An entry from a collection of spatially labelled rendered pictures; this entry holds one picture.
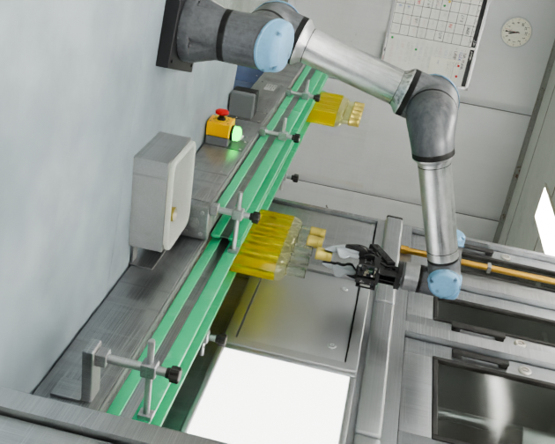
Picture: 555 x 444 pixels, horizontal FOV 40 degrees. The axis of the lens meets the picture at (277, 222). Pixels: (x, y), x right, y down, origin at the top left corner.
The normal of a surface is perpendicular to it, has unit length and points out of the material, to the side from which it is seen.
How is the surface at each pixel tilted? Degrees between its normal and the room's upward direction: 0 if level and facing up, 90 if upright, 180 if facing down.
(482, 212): 90
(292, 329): 90
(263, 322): 90
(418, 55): 90
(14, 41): 0
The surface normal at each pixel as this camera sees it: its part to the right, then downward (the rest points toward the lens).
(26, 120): 0.97, 0.21
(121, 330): 0.14, -0.88
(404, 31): -0.19, 0.43
